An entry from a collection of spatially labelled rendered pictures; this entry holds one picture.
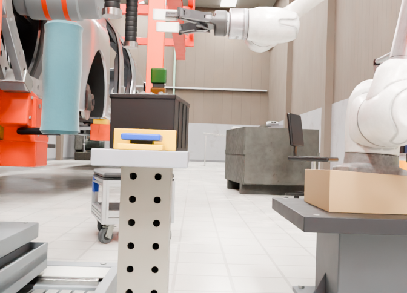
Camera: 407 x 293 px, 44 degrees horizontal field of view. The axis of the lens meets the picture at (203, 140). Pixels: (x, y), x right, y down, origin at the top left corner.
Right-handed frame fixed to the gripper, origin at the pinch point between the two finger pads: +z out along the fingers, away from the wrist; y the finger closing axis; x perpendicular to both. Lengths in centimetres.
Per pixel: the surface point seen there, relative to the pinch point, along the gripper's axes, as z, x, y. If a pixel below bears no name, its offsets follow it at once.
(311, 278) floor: -56, -83, 36
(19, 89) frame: 30.0, -25.1, -28.2
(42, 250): 30, -68, -2
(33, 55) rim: 37.2, -11.0, 2.8
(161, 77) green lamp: -2.7, -19.6, -19.7
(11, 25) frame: 28, -13, -39
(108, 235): 27, -78, 90
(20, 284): 30, -73, -20
